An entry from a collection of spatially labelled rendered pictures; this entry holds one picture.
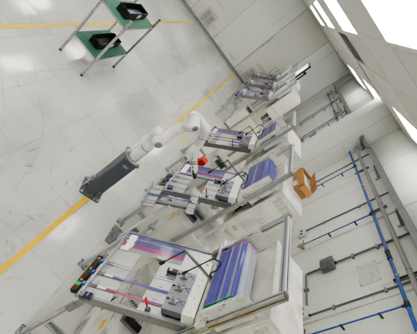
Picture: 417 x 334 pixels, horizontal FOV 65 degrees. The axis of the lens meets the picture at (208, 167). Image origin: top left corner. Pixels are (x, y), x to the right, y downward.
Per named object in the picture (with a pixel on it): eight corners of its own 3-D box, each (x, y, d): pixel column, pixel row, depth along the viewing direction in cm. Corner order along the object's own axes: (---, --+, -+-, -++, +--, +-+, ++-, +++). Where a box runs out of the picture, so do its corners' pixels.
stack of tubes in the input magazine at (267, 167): (242, 190, 315) (265, 177, 303) (249, 169, 360) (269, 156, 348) (250, 200, 317) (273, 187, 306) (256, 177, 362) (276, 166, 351)
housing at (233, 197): (226, 208, 326) (228, 196, 320) (235, 186, 369) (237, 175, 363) (234, 210, 325) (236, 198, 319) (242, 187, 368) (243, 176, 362)
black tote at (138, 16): (124, 19, 416) (130, 13, 411) (115, 8, 413) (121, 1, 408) (143, 19, 466) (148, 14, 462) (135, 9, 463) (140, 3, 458)
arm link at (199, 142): (197, 142, 306) (187, 164, 326) (209, 138, 317) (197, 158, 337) (191, 136, 308) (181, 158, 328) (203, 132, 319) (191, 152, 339)
